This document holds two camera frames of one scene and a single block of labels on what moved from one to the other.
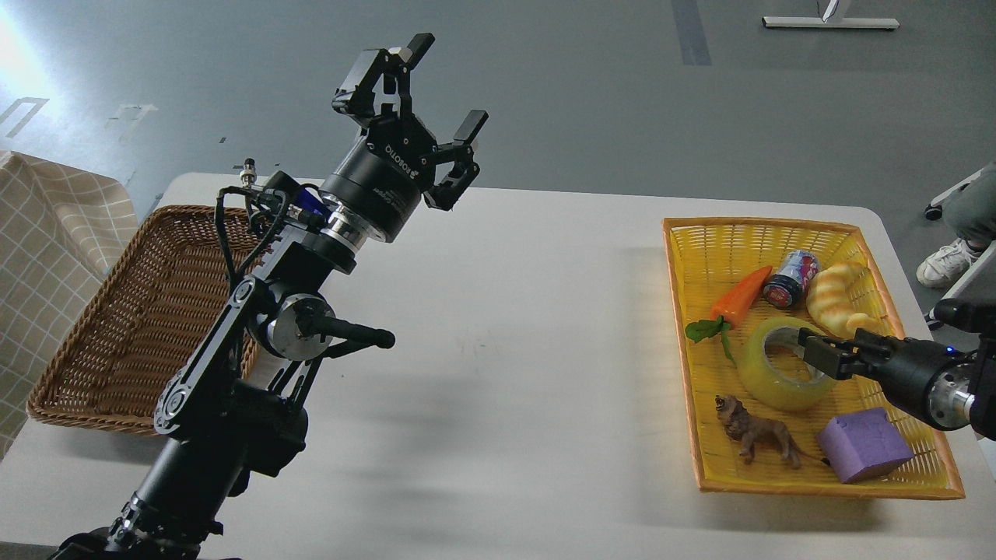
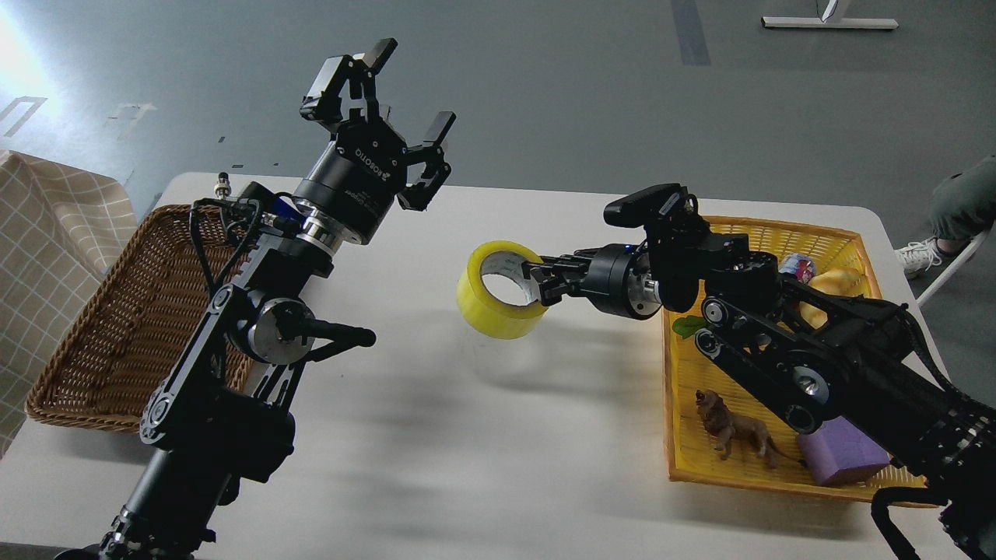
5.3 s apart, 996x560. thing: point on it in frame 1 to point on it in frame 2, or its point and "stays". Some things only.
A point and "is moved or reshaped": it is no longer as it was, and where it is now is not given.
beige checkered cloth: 63,232 stays
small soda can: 792,278 stays
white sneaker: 942,266 to 915,258
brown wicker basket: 147,323 stays
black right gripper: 934,381 to 617,277
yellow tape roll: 769,392 is moved or reshaped
